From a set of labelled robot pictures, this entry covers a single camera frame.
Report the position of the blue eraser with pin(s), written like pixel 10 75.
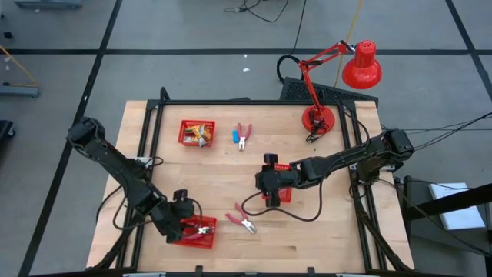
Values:
pixel 235 136

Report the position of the red desk lamp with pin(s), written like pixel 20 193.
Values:
pixel 361 71

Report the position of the black aluminium table frame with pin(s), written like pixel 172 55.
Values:
pixel 230 102

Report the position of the black mesh computer case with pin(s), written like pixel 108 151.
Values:
pixel 346 96

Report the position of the red plastic basket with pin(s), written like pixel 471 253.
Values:
pixel 192 244
pixel 286 196
pixel 182 134

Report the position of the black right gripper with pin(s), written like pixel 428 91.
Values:
pixel 274 181

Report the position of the black metal stand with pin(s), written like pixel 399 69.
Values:
pixel 449 201

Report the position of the grey floor stand foot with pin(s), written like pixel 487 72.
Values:
pixel 48 4
pixel 19 91

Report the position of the white box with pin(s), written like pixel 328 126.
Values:
pixel 457 215

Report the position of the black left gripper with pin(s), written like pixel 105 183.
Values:
pixel 175 215

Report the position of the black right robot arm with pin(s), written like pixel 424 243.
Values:
pixel 346 157

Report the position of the black caster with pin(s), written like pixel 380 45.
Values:
pixel 5 129

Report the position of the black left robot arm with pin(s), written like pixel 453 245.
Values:
pixel 115 165

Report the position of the small black floor object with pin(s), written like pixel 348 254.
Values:
pixel 8 35

